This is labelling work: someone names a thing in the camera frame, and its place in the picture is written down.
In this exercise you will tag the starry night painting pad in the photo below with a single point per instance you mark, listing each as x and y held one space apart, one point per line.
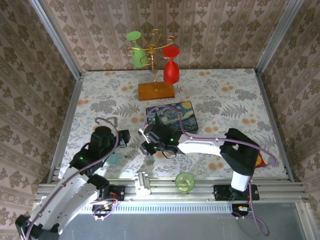
180 117

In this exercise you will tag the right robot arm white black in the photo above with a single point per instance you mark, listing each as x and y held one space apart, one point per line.
200 147

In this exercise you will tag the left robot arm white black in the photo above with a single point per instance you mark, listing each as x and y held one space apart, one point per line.
62 197

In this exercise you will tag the teal small object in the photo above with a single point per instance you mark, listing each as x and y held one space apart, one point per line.
115 159

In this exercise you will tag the green transparent plastic cup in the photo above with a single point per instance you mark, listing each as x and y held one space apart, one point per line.
185 183

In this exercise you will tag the left black connector box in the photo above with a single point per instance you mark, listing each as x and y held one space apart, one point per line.
102 210

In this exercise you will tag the black connector box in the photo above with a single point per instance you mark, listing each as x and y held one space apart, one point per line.
241 210
102 210

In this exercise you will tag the red wine glass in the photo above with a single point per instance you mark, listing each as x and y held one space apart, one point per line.
171 70

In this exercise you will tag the grey metal sheet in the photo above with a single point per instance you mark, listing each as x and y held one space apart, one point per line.
175 226

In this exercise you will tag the green wine glass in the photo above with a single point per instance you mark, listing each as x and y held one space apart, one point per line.
138 56

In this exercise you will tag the red yellow snack bag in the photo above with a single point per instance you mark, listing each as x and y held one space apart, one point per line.
261 160

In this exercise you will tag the right black connector box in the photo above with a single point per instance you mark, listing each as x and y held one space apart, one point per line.
241 210

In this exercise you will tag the white plastic bracket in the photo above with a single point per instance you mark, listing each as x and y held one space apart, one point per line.
142 185

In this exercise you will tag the aluminium side rail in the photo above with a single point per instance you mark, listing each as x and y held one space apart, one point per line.
67 125
273 125

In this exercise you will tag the aluminium front rail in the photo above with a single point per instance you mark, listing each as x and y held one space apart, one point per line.
165 193

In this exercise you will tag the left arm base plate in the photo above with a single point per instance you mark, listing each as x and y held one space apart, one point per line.
117 192

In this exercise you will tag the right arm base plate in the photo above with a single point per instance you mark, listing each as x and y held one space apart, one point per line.
222 192

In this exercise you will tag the aluminium corner post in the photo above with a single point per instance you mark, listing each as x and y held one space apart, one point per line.
56 37
278 35

